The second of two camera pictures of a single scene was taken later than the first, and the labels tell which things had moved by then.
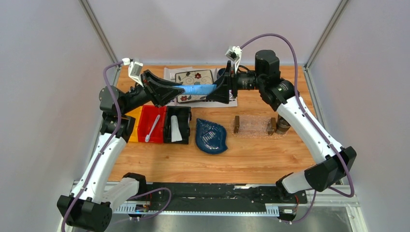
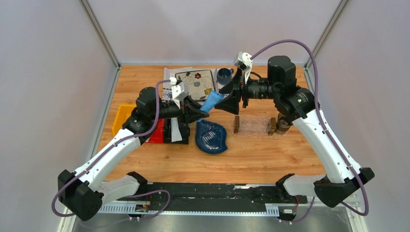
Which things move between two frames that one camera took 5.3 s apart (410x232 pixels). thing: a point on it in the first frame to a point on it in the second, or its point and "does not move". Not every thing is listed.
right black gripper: x=221 y=94 to x=230 y=104
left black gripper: x=162 y=95 to x=191 y=116
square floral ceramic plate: x=201 y=77 does not move
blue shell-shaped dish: x=210 y=137 does not move
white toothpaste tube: x=176 y=135 does not move
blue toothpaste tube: x=197 y=89 to x=213 y=98
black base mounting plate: x=206 y=193 does not move
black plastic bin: x=183 y=115 does not move
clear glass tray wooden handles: x=255 y=126 does not move
